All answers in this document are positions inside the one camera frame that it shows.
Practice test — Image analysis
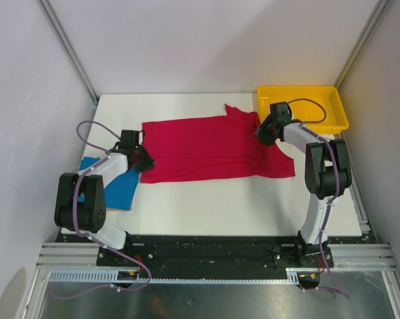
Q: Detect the folded blue t shirt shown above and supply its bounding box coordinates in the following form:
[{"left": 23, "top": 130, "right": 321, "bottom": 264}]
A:
[{"left": 74, "top": 156, "right": 140, "bottom": 211}]

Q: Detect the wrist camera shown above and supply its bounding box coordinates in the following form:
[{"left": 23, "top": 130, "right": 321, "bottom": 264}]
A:
[
  {"left": 119, "top": 130, "right": 145, "bottom": 150},
  {"left": 270, "top": 102, "right": 292, "bottom": 123}
]

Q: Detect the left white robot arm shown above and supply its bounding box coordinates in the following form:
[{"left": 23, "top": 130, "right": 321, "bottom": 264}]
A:
[{"left": 54, "top": 146, "right": 155, "bottom": 266}]

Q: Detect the left aluminium frame post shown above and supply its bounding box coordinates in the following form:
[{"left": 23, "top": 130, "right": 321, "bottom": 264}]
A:
[{"left": 37, "top": 0, "right": 99, "bottom": 105}]

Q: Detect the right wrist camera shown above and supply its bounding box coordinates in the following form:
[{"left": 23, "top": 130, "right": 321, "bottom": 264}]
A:
[{"left": 270, "top": 102, "right": 292, "bottom": 123}]

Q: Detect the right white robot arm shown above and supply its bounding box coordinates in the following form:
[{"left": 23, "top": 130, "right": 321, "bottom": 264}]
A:
[{"left": 255, "top": 114, "right": 352, "bottom": 266}]

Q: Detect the grey slotted cable duct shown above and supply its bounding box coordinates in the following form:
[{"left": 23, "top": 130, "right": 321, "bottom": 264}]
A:
[{"left": 49, "top": 268, "right": 321, "bottom": 285}]

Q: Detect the red polo shirt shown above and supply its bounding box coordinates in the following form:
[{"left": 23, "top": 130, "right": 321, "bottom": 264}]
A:
[{"left": 141, "top": 105, "right": 295, "bottom": 184}]

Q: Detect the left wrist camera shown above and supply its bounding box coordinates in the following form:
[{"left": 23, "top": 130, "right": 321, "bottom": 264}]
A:
[{"left": 119, "top": 130, "right": 145, "bottom": 150}]

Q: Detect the right aluminium frame post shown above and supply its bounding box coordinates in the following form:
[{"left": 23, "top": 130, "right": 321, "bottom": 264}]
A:
[{"left": 334, "top": 0, "right": 393, "bottom": 90}]

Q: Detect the aluminium frame post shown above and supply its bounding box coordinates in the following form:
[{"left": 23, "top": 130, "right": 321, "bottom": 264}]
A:
[
  {"left": 334, "top": 0, "right": 393, "bottom": 90},
  {"left": 37, "top": 0, "right": 99, "bottom": 105}
]

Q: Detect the yellow plastic tray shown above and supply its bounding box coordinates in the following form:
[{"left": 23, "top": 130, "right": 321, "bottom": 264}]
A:
[{"left": 256, "top": 86, "right": 349, "bottom": 134}]

